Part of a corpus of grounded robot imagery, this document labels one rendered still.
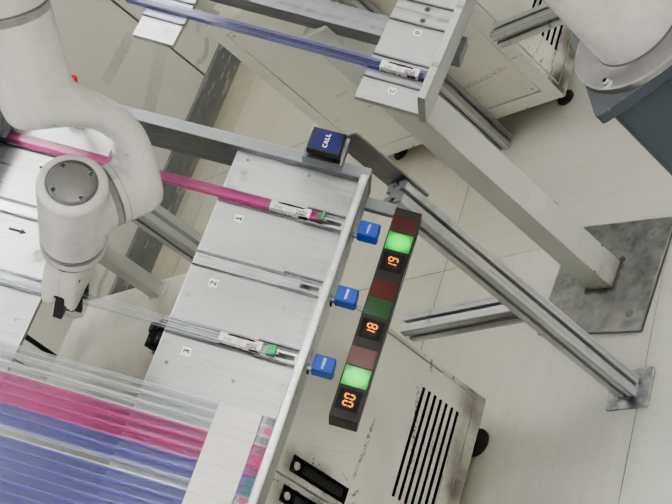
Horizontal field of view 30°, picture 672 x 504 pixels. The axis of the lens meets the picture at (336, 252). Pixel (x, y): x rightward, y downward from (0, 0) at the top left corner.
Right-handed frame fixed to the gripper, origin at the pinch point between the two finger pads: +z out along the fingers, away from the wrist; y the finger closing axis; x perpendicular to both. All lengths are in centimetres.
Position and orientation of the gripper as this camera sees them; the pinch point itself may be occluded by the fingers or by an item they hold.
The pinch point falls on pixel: (74, 294)
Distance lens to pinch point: 176.9
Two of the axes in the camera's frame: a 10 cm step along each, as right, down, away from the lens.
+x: 9.4, 3.4, 0.2
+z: -1.8, 4.4, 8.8
